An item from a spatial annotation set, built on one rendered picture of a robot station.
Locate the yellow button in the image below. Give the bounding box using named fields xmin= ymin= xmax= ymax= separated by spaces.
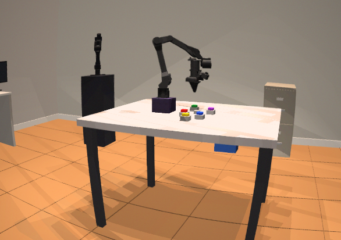
xmin=180 ymin=113 xmax=191 ymax=121

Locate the blue button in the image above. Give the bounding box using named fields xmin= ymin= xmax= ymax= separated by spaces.
xmin=194 ymin=112 xmax=205 ymax=120

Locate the purple button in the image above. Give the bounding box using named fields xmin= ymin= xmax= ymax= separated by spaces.
xmin=206 ymin=107 xmax=216 ymax=115

